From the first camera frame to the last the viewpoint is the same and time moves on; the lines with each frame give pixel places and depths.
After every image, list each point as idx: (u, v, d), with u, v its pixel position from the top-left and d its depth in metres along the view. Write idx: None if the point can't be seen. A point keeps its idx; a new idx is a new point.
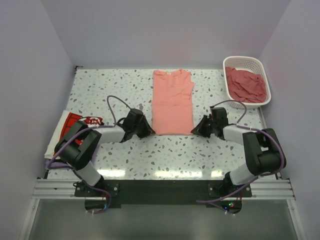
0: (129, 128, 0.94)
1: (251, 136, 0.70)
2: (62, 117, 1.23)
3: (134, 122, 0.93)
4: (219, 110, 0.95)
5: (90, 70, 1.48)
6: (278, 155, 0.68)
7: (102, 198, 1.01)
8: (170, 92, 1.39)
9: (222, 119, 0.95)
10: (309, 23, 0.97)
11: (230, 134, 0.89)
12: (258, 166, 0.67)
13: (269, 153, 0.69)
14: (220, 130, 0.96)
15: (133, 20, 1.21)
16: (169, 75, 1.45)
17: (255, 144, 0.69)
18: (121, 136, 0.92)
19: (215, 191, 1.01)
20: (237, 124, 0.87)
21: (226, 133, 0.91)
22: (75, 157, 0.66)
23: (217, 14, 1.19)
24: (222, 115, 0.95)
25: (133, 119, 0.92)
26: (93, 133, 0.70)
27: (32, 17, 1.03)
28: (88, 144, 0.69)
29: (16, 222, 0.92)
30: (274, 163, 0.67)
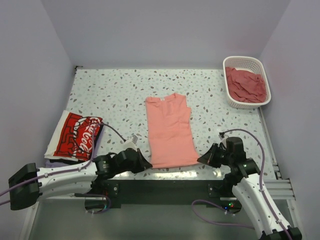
0: (112, 169, 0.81)
1: None
2: (62, 117, 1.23)
3: (119, 164, 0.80)
4: (236, 143, 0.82)
5: (90, 70, 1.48)
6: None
7: (102, 198, 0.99)
8: (167, 122, 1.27)
9: (239, 153, 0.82)
10: (309, 23, 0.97)
11: (247, 188, 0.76)
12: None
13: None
14: (237, 167, 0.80)
15: (133, 19, 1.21)
16: (163, 102, 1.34)
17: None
18: (92, 178, 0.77)
19: (215, 191, 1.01)
20: (262, 188, 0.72)
21: (244, 184, 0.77)
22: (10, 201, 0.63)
23: (216, 14, 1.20)
24: (239, 149, 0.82)
25: (119, 161, 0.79)
26: (32, 187, 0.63)
27: (32, 17, 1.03)
28: (22, 197, 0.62)
29: (16, 221, 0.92)
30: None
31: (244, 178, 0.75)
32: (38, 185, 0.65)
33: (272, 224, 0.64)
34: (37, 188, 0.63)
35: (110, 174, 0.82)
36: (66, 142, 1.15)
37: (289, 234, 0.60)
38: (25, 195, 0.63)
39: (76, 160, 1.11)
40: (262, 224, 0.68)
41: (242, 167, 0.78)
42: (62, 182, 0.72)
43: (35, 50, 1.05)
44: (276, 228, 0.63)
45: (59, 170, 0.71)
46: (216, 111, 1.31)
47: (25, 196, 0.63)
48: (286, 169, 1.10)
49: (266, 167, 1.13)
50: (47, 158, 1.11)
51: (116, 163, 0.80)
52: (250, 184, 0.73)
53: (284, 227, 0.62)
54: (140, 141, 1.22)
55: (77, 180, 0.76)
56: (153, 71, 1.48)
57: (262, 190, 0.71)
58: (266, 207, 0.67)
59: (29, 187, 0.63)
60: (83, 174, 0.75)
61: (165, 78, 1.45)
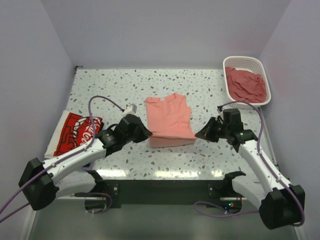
0: (119, 140, 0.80)
1: (277, 198, 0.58)
2: (62, 117, 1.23)
3: (126, 132, 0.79)
4: (232, 113, 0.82)
5: (90, 70, 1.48)
6: (299, 215, 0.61)
7: (102, 198, 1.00)
8: (167, 122, 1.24)
9: (237, 124, 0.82)
10: (309, 23, 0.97)
11: (246, 155, 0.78)
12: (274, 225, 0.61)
13: (288, 210, 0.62)
14: (234, 137, 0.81)
15: (132, 19, 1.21)
16: (162, 102, 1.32)
17: (279, 206, 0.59)
18: (102, 153, 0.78)
19: (215, 191, 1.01)
20: (260, 151, 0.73)
21: (243, 153, 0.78)
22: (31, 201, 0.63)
23: (216, 15, 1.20)
24: (236, 119, 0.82)
25: (125, 128, 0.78)
26: (44, 180, 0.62)
27: (32, 17, 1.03)
28: (38, 192, 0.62)
29: (16, 222, 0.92)
30: (292, 222, 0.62)
31: (241, 144, 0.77)
32: (49, 176, 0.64)
33: (272, 183, 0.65)
34: (49, 179, 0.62)
35: (118, 144, 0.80)
36: (66, 142, 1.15)
37: (290, 190, 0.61)
38: (41, 190, 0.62)
39: None
40: (264, 187, 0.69)
41: (239, 136, 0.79)
42: (71, 166, 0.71)
43: (34, 50, 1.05)
44: (277, 186, 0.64)
45: (68, 155, 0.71)
46: (216, 111, 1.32)
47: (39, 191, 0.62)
48: (286, 169, 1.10)
49: None
50: (47, 158, 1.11)
51: (119, 132, 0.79)
52: (248, 148, 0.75)
53: (284, 184, 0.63)
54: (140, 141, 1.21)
55: (86, 159, 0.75)
56: (153, 71, 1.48)
57: (259, 153, 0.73)
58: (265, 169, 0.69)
59: (41, 181, 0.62)
60: (90, 152, 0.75)
61: (165, 78, 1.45)
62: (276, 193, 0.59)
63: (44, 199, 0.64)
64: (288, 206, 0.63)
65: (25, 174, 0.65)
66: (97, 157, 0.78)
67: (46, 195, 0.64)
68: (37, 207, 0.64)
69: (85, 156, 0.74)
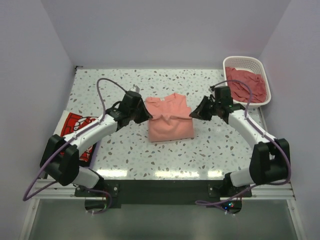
0: (125, 113, 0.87)
1: (263, 149, 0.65)
2: (62, 117, 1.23)
3: (130, 106, 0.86)
4: (223, 89, 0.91)
5: (90, 70, 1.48)
6: (286, 169, 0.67)
7: (102, 198, 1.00)
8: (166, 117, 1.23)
9: (226, 99, 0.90)
10: (308, 23, 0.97)
11: (234, 122, 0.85)
12: (263, 179, 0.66)
13: (276, 166, 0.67)
14: (224, 109, 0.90)
15: (132, 20, 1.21)
16: (162, 102, 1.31)
17: (266, 158, 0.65)
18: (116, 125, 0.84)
19: (215, 191, 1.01)
20: (247, 116, 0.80)
21: (232, 121, 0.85)
22: (58, 176, 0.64)
23: (216, 15, 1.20)
24: (226, 94, 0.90)
25: (129, 102, 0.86)
26: (69, 150, 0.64)
27: (32, 17, 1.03)
28: (66, 163, 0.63)
29: (16, 222, 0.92)
30: (280, 176, 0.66)
31: (231, 114, 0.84)
32: (74, 146, 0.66)
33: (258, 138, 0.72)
34: (74, 148, 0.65)
35: (127, 118, 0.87)
36: None
37: (275, 143, 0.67)
38: (67, 160, 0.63)
39: None
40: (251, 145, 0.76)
41: (228, 108, 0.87)
42: (91, 138, 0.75)
43: (34, 49, 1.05)
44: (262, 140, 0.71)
45: (85, 129, 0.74)
46: None
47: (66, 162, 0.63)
48: None
49: None
50: None
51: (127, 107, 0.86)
52: (236, 115, 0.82)
53: (269, 138, 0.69)
54: (140, 141, 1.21)
55: (102, 131, 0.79)
56: (153, 71, 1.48)
57: (246, 117, 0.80)
58: (250, 127, 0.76)
59: (66, 151, 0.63)
60: (105, 125, 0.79)
61: (165, 78, 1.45)
62: (262, 145, 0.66)
63: (71, 172, 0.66)
64: (275, 161, 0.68)
65: (49, 150, 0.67)
66: (111, 129, 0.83)
67: (72, 168, 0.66)
68: (64, 181, 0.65)
69: (102, 128, 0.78)
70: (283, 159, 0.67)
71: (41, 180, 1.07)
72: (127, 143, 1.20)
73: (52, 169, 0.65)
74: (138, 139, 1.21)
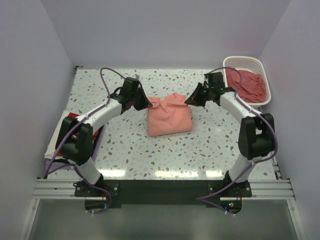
0: (126, 97, 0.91)
1: (250, 122, 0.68)
2: (62, 117, 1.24)
3: (131, 90, 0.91)
4: (215, 74, 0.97)
5: (90, 70, 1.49)
6: (270, 141, 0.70)
7: (102, 198, 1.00)
8: (162, 113, 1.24)
9: (219, 83, 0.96)
10: (308, 23, 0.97)
11: (226, 104, 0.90)
12: (251, 151, 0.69)
13: (261, 139, 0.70)
14: (215, 92, 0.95)
15: (132, 20, 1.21)
16: (162, 101, 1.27)
17: (253, 131, 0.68)
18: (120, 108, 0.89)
19: (216, 191, 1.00)
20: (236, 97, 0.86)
21: (223, 102, 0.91)
22: (75, 154, 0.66)
23: (216, 14, 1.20)
24: (218, 79, 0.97)
25: (130, 86, 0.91)
26: (85, 127, 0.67)
27: (32, 16, 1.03)
28: (82, 139, 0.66)
29: (16, 221, 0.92)
30: (266, 148, 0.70)
31: (222, 96, 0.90)
32: (88, 125, 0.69)
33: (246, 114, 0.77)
34: (89, 126, 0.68)
35: (129, 102, 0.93)
36: None
37: (261, 117, 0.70)
38: (84, 137, 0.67)
39: None
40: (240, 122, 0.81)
41: (219, 90, 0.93)
42: (100, 120, 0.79)
43: (34, 49, 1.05)
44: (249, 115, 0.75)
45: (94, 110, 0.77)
46: (216, 112, 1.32)
47: (82, 139, 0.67)
48: (286, 169, 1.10)
49: (266, 167, 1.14)
50: (47, 158, 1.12)
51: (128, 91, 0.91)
52: (227, 96, 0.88)
53: (257, 113, 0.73)
54: (140, 141, 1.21)
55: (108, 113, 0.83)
56: (153, 71, 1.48)
57: (235, 97, 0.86)
58: (241, 107, 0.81)
59: (82, 129, 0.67)
60: (111, 106, 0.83)
61: (165, 78, 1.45)
62: (249, 119, 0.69)
63: (86, 149, 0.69)
64: (262, 135, 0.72)
65: (63, 131, 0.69)
66: (116, 112, 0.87)
67: (87, 146, 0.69)
68: (80, 159, 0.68)
69: (109, 110, 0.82)
70: (269, 132, 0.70)
71: (40, 179, 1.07)
72: (127, 143, 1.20)
73: (67, 148, 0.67)
74: (138, 139, 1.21)
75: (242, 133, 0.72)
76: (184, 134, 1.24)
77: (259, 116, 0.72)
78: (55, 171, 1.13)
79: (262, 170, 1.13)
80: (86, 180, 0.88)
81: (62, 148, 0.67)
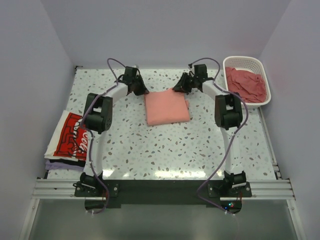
0: (129, 81, 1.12)
1: (221, 99, 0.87)
2: (62, 117, 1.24)
3: (131, 75, 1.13)
4: (199, 66, 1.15)
5: (90, 70, 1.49)
6: (239, 114, 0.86)
7: (102, 198, 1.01)
8: (159, 105, 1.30)
9: (203, 73, 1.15)
10: (308, 23, 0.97)
11: (206, 89, 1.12)
12: (222, 121, 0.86)
13: (230, 112, 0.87)
14: (199, 83, 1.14)
15: (132, 19, 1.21)
16: (159, 95, 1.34)
17: (221, 105, 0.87)
18: (126, 90, 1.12)
19: (215, 191, 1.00)
20: (214, 82, 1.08)
21: (204, 87, 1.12)
22: (101, 120, 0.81)
23: (216, 14, 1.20)
24: (202, 71, 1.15)
25: (130, 73, 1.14)
26: (107, 99, 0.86)
27: (32, 17, 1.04)
28: (106, 108, 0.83)
29: (16, 221, 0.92)
30: (235, 119, 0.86)
31: (203, 83, 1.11)
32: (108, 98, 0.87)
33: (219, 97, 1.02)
34: (109, 98, 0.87)
35: (132, 85, 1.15)
36: (66, 142, 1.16)
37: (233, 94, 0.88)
38: (107, 107, 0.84)
39: (76, 160, 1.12)
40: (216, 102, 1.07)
41: (202, 81, 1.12)
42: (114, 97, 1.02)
43: (34, 50, 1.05)
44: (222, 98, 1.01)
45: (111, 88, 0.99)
46: None
47: (104, 108, 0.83)
48: (286, 169, 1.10)
49: (266, 167, 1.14)
50: (48, 158, 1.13)
51: (130, 76, 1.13)
52: (208, 83, 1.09)
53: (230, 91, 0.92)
54: (140, 141, 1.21)
55: (119, 92, 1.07)
56: (153, 71, 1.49)
57: (214, 83, 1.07)
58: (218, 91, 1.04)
59: (105, 100, 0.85)
60: (120, 87, 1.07)
61: (165, 78, 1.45)
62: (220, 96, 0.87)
63: (108, 118, 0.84)
64: (232, 109, 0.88)
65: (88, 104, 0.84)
66: (124, 92, 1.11)
67: (109, 116, 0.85)
68: (105, 126, 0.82)
69: (119, 89, 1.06)
70: (237, 106, 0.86)
71: (40, 179, 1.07)
72: (127, 143, 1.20)
73: (94, 117, 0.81)
74: (138, 139, 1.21)
75: (217, 108, 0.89)
76: (184, 134, 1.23)
77: (231, 94, 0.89)
78: (55, 171, 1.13)
79: (262, 170, 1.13)
80: (93, 166, 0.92)
81: (90, 117, 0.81)
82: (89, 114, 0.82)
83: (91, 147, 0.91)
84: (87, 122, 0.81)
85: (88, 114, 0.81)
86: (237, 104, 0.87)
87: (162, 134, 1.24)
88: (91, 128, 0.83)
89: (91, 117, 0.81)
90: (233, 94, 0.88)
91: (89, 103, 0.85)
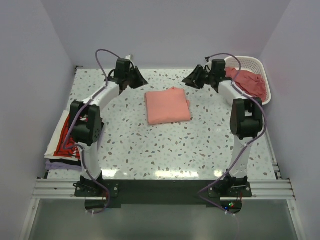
0: (122, 77, 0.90)
1: (240, 104, 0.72)
2: (63, 117, 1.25)
3: (124, 71, 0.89)
4: (218, 62, 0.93)
5: (91, 70, 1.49)
6: (258, 123, 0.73)
7: (102, 198, 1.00)
8: (160, 105, 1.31)
9: (221, 71, 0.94)
10: (307, 23, 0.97)
11: (222, 91, 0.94)
12: (238, 130, 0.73)
13: (250, 120, 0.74)
14: (215, 82, 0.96)
15: (131, 19, 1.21)
16: (159, 95, 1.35)
17: (240, 111, 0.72)
18: (118, 90, 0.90)
19: (215, 191, 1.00)
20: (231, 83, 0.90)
21: (220, 89, 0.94)
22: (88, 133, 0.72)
23: (216, 15, 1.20)
24: (221, 68, 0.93)
25: (123, 68, 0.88)
26: (92, 108, 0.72)
27: (33, 17, 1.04)
28: (92, 119, 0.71)
29: (17, 221, 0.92)
30: (254, 128, 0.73)
31: (220, 83, 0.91)
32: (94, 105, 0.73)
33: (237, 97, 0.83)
34: (96, 106, 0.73)
35: (126, 83, 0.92)
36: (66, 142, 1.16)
37: (254, 100, 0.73)
38: (93, 118, 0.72)
39: (76, 160, 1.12)
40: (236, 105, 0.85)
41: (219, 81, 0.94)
42: (104, 101, 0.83)
43: (34, 49, 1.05)
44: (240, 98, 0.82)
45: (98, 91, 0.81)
46: (216, 112, 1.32)
47: (90, 119, 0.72)
48: (286, 169, 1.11)
49: (266, 167, 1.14)
50: (48, 158, 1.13)
51: (123, 72, 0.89)
52: (223, 84, 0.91)
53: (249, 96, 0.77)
54: (140, 141, 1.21)
55: (110, 94, 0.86)
56: (153, 71, 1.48)
57: (232, 84, 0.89)
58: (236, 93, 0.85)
59: (90, 110, 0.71)
60: (111, 86, 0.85)
61: (165, 78, 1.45)
62: (239, 100, 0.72)
63: (96, 129, 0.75)
64: (251, 116, 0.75)
65: (72, 114, 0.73)
66: (115, 94, 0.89)
67: (97, 126, 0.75)
68: (92, 138, 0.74)
69: (109, 90, 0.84)
70: (257, 113, 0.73)
71: (40, 179, 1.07)
72: (127, 143, 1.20)
73: (79, 129, 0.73)
74: (138, 139, 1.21)
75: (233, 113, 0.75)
76: (184, 134, 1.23)
77: (251, 99, 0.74)
78: (55, 171, 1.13)
79: (262, 170, 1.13)
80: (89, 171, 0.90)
81: (75, 129, 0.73)
82: (75, 125, 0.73)
83: (83, 157, 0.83)
84: (73, 134, 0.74)
85: (74, 126, 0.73)
86: (258, 112, 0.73)
87: (162, 134, 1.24)
88: (79, 139, 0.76)
89: (77, 129, 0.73)
90: (253, 99, 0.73)
91: (73, 113, 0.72)
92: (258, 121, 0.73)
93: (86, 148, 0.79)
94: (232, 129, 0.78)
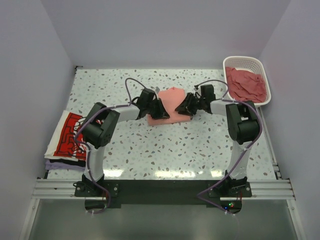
0: (142, 106, 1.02)
1: (232, 107, 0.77)
2: (62, 117, 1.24)
3: (146, 101, 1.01)
4: (207, 87, 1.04)
5: (90, 70, 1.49)
6: (256, 124, 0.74)
7: (102, 198, 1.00)
8: None
9: (211, 95, 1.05)
10: (307, 23, 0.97)
11: (215, 108, 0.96)
12: (238, 132, 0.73)
13: (246, 122, 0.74)
14: (206, 105, 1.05)
15: (131, 19, 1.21)
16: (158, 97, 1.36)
17: (235, 114, 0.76)
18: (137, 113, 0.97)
19: (215, 191, 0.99)
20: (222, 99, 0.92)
21: (213, 107, 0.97)
22: (99, 134, 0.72)
23: (216, 15, 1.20)
24: (210, 92, 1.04)
25: (146, 98, 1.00)
26: (113, 113, 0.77)
27: (32, 18, 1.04)
28: (109, 123, 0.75)
29: (17, 222, 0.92)
30: (253, 129, 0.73)
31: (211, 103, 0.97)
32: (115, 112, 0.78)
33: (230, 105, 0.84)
34: (117, 112, 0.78)
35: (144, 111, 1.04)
36: (66, 142, 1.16)
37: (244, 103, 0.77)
38: (111, 121, 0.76)
39: (76, 160, 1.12)
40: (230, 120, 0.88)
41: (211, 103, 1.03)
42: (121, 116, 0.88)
43: (34, 49, 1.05)
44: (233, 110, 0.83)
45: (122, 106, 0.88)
46: None
47: (108, 122, 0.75)
48: (286, 169, 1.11)
49: (266, 167, 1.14)
50: (48, 158, 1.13)
51: (144, 102, 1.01)
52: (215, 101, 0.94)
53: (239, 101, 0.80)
54: (140, 141, 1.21)
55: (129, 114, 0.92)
56: (153, 71, 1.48)
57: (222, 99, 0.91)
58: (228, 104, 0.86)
59: (111, 113, 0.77)
60: (132, 108, 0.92)
61: (165, 78, 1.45)
62: (232, 105, 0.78)
63: (108, 134, 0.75)
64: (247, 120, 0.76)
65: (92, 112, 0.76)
66: (133, 116, 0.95)
67: (110, 131, 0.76)
68: (101, 141, 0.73)
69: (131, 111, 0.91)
70: (253, 115, 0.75)
71: (40, 179, 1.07)
72: (127, 143, 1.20)
73: (92, 129, 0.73)
74: (138, 139, 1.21)
75: (230, 119, 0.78)
76: (184, 134, 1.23)
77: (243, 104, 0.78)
78: (55, 171, 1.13)
79: (262, 170, 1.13)
80: (91, 172, 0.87)
81: (88, 128, 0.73)
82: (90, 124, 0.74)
83: (88, 157, 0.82)
84: (84, 132, 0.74)
85: (89, 124, 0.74)
86: (253, 114, 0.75)
87: (162, 134, 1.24)
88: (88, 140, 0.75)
89: (90, 127, 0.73)
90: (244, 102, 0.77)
91: (94, 112, 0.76)
92: (256, 122, 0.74)
93: (93, 149, 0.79)
94: (232, 136, 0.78)
